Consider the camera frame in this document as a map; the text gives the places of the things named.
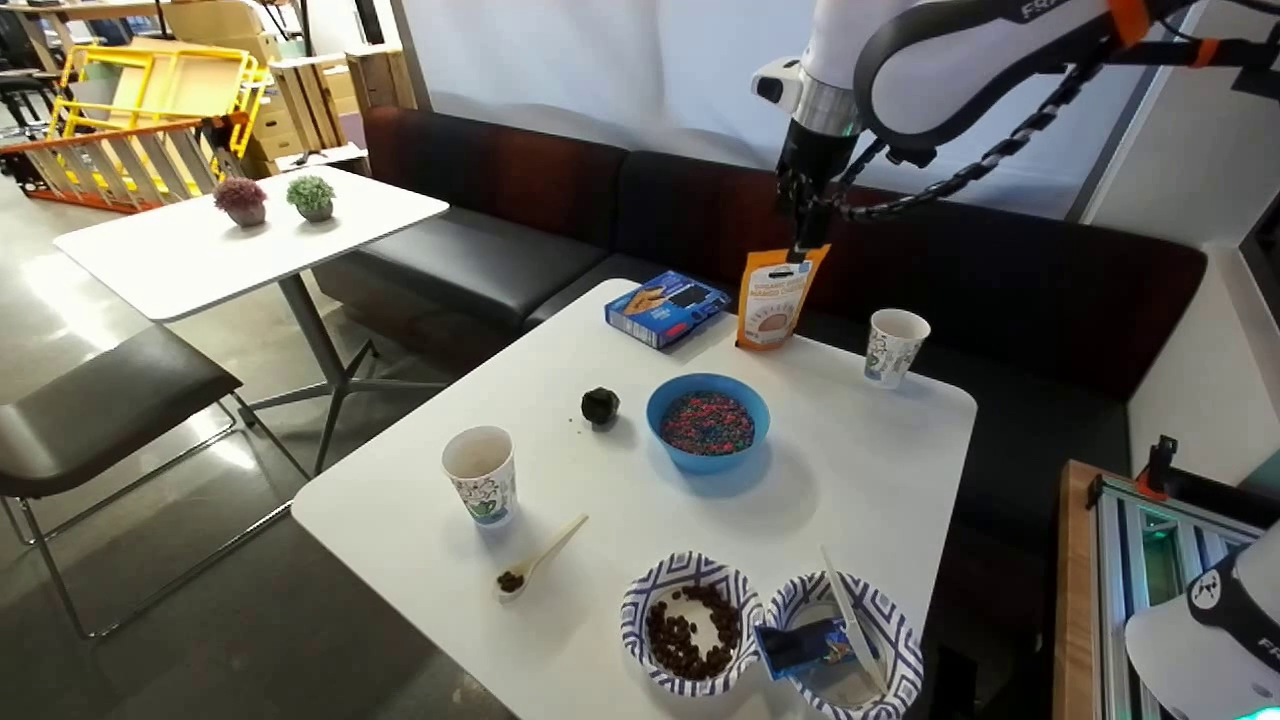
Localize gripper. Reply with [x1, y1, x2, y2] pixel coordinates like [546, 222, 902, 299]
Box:
[777, 120, 861, 263]

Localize orange and white packet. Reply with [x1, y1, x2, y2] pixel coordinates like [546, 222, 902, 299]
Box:
[736, 245, 832, 352]

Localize small blue packet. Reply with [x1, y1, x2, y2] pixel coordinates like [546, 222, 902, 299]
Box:
[754, 617, 861, 682]

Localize printed paper cup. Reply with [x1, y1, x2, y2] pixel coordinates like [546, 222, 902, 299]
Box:
[441, 426, 519, 529]
[864, 308, 932, 390]

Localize blue cracker box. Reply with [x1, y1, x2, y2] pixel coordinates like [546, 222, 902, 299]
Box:
[604, 271, 733, 350]

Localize heap of colourful sprinkles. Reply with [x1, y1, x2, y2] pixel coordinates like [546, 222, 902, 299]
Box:
[660, 391, 757, 457]

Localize blue plastic bowl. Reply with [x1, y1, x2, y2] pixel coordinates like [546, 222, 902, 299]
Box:
[646, 373, 772, 476]

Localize dark leather bench sofa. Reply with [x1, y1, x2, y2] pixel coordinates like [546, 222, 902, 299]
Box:
[313, 105, 1208, 641]

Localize white plastic knife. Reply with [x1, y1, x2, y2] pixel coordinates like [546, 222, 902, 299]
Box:
[820, 545, 891, 697]

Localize white plastic spoon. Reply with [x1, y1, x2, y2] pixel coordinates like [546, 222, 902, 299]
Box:
[492, 514, 590, 604]

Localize blue patterned paper bowl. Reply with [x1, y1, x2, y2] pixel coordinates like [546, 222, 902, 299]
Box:
[620, 551, 766, 698]
[764, 570, 925, 720]

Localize black and orange clamp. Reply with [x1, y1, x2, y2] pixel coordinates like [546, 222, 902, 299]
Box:
[1133, 435, 1183, 499]

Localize heap of brown cereal balls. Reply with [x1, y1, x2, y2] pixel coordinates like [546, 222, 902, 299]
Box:
[645, 584, 743, 681]

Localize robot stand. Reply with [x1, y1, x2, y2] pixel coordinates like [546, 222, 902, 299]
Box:
[1053, 459, 1280, 720]

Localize green potted plant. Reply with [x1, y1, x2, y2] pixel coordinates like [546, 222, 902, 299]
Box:
[286, 175, 337, 223]

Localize purple potted plant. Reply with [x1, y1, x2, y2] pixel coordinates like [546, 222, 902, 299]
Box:
[213, 177, 269, 228]

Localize stack of cardboard boxes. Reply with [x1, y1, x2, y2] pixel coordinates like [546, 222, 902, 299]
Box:
[160, 0, 301, 166]

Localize white square table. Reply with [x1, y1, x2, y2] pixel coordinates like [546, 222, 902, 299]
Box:
[53, 165, 451, 477]

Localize yellow metal cart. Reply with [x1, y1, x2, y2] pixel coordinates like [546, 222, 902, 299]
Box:
[45, 44, 273, 169]

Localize orange and white barrier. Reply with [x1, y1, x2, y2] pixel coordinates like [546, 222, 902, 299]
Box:
[0, 117, 249, 215]

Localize dark chair with metal legs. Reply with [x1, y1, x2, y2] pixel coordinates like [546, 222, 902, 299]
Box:
[0, 324, 313, 642]

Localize wooden table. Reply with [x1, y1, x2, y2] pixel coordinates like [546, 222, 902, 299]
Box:
[0, 0, 173, 76]

